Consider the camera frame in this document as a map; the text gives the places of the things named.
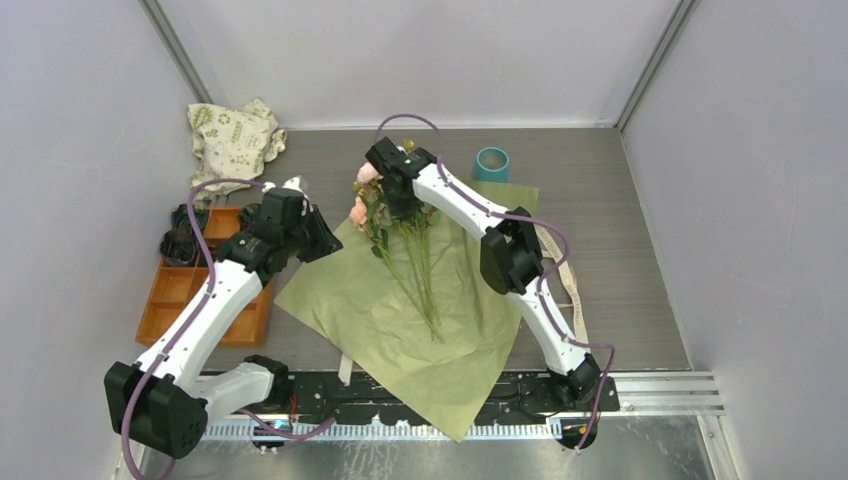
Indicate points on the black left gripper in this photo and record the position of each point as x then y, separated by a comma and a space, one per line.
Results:
326, 241

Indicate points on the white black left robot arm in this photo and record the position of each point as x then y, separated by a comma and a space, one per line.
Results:
159, 400

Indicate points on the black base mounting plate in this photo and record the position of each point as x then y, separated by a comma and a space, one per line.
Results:
517, 400

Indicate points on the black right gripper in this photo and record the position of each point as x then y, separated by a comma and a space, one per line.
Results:
400, 211

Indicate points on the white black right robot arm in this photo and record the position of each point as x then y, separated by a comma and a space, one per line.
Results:
510, 260

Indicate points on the dark rolled fabric top left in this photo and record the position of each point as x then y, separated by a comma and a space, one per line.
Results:
185, 218

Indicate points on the crumpled printed cloth bag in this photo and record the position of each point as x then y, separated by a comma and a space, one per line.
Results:
232, 143

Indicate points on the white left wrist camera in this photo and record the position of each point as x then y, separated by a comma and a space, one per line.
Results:
294, 187

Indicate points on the pink flower bouquet orange paper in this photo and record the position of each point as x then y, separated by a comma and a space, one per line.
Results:
403, 246

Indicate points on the orange compartment tray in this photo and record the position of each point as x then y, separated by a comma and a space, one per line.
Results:
174, 287

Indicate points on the teal cylindrical vase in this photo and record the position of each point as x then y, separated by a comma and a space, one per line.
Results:
492, 164

